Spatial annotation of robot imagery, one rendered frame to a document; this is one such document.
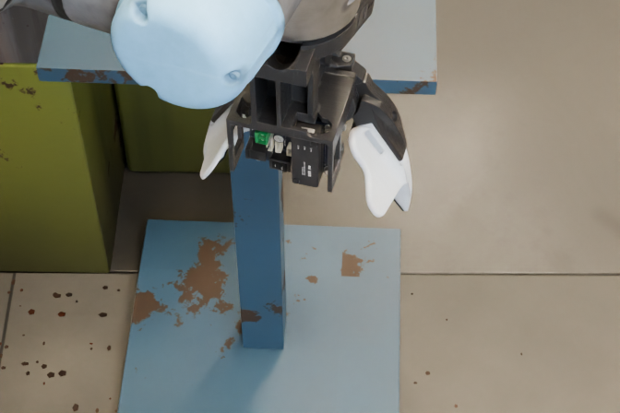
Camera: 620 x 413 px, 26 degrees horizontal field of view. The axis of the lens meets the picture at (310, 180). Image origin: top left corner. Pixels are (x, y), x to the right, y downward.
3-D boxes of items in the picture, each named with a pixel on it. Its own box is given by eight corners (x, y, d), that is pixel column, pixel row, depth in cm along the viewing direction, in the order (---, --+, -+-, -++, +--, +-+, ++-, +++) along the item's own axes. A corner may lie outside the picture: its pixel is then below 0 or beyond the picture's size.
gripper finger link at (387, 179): (388, 259, 95) (315, 177, 90) (407, 195, 99) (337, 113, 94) (425, 252, 93) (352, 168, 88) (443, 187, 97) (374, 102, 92)
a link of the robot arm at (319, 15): (256, -100, 82) (386, -77, 81) (258, -43, 86) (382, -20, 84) (219, -18, 78) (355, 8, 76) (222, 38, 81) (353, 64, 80)
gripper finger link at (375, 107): (363, 172, 95) (293, 91, 90) (369, 154, 96) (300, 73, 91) (418, 159, 92) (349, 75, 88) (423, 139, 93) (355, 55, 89)
